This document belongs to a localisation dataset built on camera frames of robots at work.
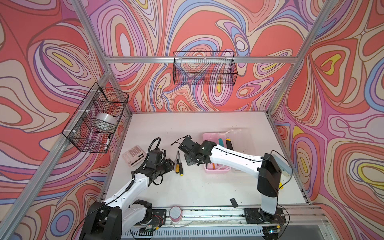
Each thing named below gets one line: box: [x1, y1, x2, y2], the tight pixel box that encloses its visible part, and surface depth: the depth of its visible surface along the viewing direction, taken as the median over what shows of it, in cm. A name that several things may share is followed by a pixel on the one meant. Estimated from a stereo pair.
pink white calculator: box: [121, 145, 147, 166], surface depth 96 cm
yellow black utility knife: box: [226, 138, 234, 151], surface depth 94 cm
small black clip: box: [230, 197, 239, 208], surface depth 80 cm
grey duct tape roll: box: [95, 113, 117, 131], surface depth 74 cm
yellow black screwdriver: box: [179, 162, 184, 177], surface depth 90 cm
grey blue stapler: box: [272, 154, 293, 177], surface depth 88 cm
